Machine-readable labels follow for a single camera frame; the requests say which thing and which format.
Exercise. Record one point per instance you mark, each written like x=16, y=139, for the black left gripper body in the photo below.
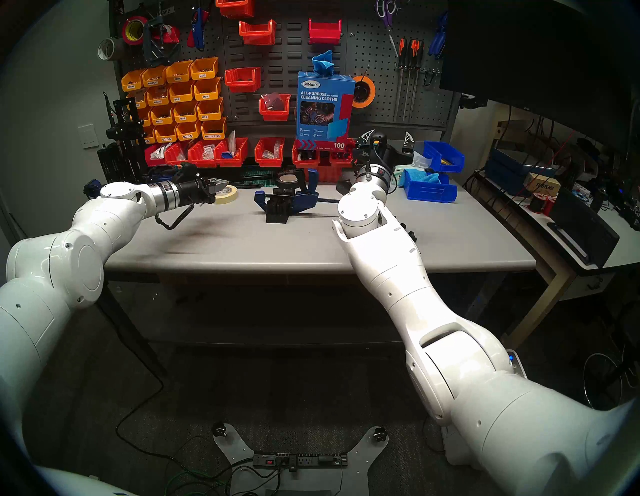
x=195, y=191

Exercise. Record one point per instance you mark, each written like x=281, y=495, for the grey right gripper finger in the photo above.
x=367, y=138
x=409, y=141

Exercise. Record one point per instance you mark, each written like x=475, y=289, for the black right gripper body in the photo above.
x=382, y=157

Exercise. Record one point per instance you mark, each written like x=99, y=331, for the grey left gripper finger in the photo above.
x=219, y=183
x=217, y=192

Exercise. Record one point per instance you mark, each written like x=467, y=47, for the black stepped printed piece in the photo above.
x=272, y=216

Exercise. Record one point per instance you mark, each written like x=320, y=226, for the blue bar clamp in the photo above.
x=305, y=197

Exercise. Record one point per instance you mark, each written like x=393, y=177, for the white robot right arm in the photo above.
x=450, y=360

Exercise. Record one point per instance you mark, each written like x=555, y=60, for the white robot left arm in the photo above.
x=55, y=270

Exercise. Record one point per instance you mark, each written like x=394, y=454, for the black notched printed block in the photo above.
x=342, y=187

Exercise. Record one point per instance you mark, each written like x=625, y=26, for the dark grey clamp tool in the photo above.
x=154, y=37

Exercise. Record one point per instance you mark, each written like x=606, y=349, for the beige masking tape roll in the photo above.
x=229, y=196

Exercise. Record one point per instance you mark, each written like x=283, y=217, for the green white tissue box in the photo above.
x=420, y=161

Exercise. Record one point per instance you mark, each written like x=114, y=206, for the red storage bin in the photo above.
x=325, y=35
x=269, y=161
x=257, y=36
x=342, y=159
x=204, y=160
x=274, y=112
x=306, y=161
x=156, y=159
x=242, y=82
x=231, y=160
x=178, y=157
x=235, y=9

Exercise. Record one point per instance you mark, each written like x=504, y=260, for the light blue folded cloth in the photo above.
x=425, y=177

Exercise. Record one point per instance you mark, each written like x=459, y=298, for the green cutting mat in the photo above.
x=260, y=176

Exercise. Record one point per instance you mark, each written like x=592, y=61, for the white paper packet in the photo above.
x=232, y=142

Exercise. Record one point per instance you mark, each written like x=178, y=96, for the blue storage bin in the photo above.
x=430, y=192
x=452, y=164

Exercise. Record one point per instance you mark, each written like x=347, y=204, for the blue cleaning cloths box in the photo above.
x=322, y=115

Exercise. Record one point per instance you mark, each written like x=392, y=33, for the red nested bins stack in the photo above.
x=330, y=175

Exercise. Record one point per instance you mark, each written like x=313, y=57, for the orange storage bin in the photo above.
x=150, y=135
x=214, y=130
x=210, y=110
x=178, y=73
x=207, y=90
x=188, y=132
x=204, y=70
x=154, y=77
x=185, y=113
x=165, y=134
x=145, y=117
x=161, y=116
x=140, y=100
x=157, y=96
x=132, y=81
x=181, y=93

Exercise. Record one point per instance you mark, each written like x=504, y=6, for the orange tape roll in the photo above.
x=365, y=79

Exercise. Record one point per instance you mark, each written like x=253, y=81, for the metal hanging hook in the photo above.
x=431, y=75

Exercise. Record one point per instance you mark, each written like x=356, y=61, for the black tape roll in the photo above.
x=289, y=180

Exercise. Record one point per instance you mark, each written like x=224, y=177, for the black press stand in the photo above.
x=122, y=145

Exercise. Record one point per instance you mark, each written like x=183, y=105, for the blue microfiber cloth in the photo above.
x=322, y=62

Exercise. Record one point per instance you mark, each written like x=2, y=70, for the dark blue crate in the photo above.
x=505, y=172

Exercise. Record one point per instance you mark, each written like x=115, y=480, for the small blue vise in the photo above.
x=92, y=189

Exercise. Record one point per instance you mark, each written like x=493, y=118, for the brown cardboard box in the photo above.
x=542, y=186

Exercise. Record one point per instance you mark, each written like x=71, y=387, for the blue red hand tool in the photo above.
x=197, y=25

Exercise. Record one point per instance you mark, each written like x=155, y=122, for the black monitor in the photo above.
x=540, y=50

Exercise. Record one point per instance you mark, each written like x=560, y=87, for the red yellow tape roll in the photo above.
x=127, y=27

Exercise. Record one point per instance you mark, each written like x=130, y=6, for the black keyboard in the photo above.
x=582, y=225

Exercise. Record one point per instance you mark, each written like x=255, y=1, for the side desk with beige legs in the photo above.
x=625, y=250

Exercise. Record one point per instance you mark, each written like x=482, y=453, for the black floor power strip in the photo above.
x=300, y=460

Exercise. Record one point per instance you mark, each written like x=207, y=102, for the white air purifier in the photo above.
x=457, y=450

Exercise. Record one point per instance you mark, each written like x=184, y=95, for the black stool base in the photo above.
x=625, y=370

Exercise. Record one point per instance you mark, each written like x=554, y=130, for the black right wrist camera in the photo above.
x=378, y=141

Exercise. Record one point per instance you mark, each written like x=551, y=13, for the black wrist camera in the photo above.
x=185, y=172
x=378, y=141

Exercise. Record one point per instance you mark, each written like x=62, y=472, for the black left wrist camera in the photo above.
x=185, y=172

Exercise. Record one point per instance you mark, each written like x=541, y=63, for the black printed bracket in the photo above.
x=412, y=235

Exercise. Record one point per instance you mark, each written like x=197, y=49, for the dark grey tool wall panel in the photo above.
x=300, y=55

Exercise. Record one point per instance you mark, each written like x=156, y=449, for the white wall switch plate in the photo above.
x=90, y=136

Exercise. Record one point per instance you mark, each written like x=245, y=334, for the grey duct tape roll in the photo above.
x=115, y=46

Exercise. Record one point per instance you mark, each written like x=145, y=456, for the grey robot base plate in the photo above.
x=235, y=450

